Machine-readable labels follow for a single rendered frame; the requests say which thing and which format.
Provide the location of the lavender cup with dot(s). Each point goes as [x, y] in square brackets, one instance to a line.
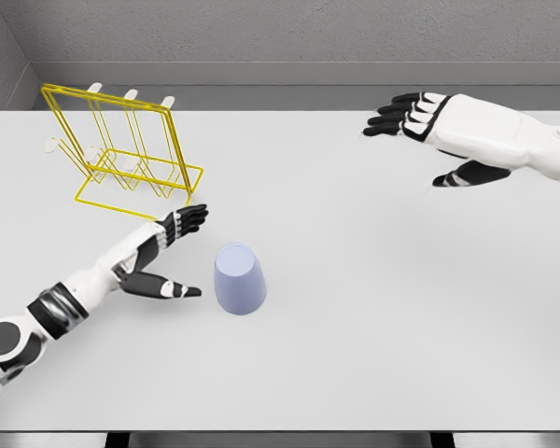
[239, 279]

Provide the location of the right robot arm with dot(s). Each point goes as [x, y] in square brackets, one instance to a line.
[555, 147]

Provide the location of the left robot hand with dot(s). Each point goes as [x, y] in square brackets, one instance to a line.
[135, 254]

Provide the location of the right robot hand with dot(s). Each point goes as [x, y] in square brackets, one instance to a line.
[466, 128]

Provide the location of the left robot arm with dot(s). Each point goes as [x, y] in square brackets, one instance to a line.
[51, 310]

